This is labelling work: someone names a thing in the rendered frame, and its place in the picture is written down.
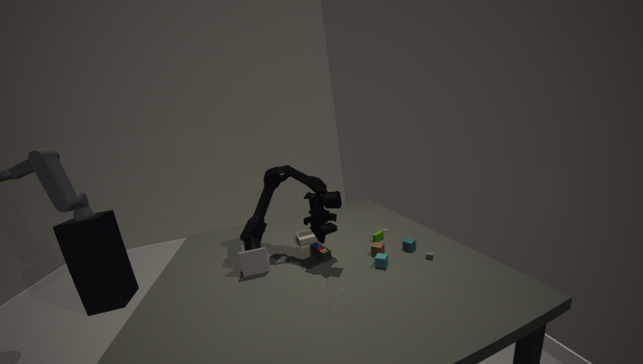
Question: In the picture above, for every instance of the brown cube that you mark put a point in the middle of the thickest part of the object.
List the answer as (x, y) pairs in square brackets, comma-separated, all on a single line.
[(377, 248)]

